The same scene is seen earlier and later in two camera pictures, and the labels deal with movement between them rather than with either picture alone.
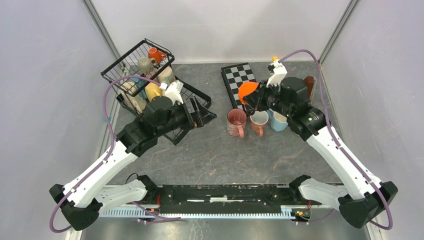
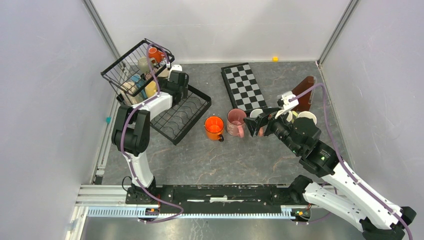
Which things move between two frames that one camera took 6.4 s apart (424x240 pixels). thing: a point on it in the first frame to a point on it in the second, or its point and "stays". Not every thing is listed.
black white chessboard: x=234 y=76 stays
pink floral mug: x=236 y=119 stays
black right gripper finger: x=250 y=102 to x=254 y=124
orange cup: x=245 y=88 to x=214 y=126
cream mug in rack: x=132 y=97 stays
